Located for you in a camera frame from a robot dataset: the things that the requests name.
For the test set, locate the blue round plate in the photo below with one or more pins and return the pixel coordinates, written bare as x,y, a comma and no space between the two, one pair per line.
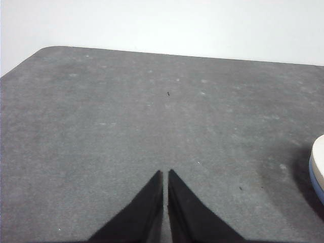
317,188

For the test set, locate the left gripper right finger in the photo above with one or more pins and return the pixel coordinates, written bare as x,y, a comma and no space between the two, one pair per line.
192,217

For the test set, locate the white round plate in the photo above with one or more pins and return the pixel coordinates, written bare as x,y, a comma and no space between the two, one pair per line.
319,162

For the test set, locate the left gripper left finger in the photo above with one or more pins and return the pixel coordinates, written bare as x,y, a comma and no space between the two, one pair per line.
136,217

